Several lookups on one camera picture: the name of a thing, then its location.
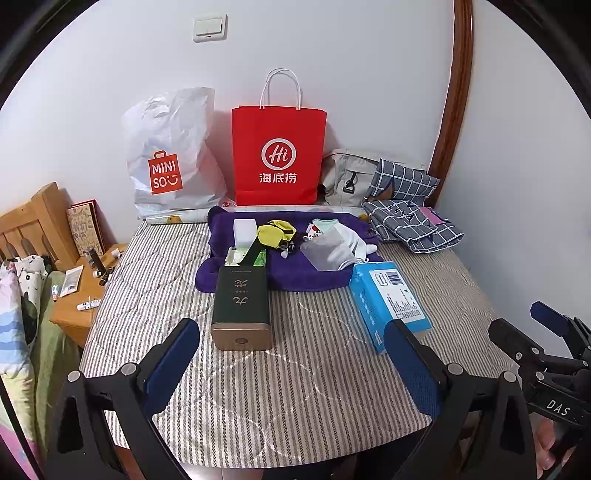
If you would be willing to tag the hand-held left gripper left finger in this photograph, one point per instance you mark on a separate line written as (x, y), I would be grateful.
(173, 360)

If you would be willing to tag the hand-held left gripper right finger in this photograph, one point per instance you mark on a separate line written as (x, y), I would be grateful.
(411, 364)

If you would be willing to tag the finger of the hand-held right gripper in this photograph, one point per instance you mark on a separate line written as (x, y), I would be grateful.
(512, 339)
(547, 314)

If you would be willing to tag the green tissue pack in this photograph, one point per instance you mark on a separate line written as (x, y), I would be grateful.
(235, 256)

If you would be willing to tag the white sock with green cuff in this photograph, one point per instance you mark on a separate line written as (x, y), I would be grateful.
(358, 240)

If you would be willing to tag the grey soft cloth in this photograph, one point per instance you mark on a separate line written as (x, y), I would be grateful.
(325, 251)

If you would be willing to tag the white sponge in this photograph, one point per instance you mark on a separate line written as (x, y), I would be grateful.
(245, 233)

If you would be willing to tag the yellow black soft pouch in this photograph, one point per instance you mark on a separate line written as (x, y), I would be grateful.
(272, 233)

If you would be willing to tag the small white red-print cloth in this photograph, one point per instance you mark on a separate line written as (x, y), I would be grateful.
(315, 229)

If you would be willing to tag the person's right hand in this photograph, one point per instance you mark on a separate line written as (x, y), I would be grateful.
(551, 441)

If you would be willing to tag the blue tissue pack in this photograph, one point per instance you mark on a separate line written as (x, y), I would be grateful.
(388, 300)

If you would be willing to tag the dark green gold box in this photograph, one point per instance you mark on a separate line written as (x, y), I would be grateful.
(242, 304)

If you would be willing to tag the white tube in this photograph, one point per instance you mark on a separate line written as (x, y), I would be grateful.
(89, 304)

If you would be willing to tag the wooden nightstand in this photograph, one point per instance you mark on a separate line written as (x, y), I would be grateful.
(78, 323)

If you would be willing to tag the striped quilt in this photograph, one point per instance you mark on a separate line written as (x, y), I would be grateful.
(300, 392)

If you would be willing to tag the green bedsheet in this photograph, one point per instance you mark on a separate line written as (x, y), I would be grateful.
(55, 350)

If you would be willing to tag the dark small bottle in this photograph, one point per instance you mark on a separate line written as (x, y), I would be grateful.
(93, 259)

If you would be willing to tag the white flat packet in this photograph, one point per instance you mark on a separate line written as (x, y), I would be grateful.
(71, 280)

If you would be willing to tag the grey checked cloth bundle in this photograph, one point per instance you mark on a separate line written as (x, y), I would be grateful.
(411, 226)
(406, 180)

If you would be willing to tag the purple towel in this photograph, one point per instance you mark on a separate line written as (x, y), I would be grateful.
(286, 272)

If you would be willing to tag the brown patterned book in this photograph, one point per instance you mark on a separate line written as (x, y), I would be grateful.
(85, 226)

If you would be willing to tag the white pillow with black print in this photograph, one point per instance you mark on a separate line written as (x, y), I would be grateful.
(25, 281)

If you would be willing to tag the pink printed cloth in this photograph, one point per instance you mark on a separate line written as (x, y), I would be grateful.
(18, 452)

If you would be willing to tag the wooden headboard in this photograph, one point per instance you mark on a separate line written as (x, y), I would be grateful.
(37, 221)

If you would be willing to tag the beige canvas bag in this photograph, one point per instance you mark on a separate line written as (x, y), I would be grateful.
(344, 177)

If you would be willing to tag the white plastic shopping bag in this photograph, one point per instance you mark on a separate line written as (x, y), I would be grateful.
(171, 152)

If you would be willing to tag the red paper bag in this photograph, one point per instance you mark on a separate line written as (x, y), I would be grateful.
(279, 157)

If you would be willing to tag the wooden door frame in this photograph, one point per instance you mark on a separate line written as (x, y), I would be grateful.
(455, 92)

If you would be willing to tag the white wall switch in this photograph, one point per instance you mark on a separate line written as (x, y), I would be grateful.
(210, 28)

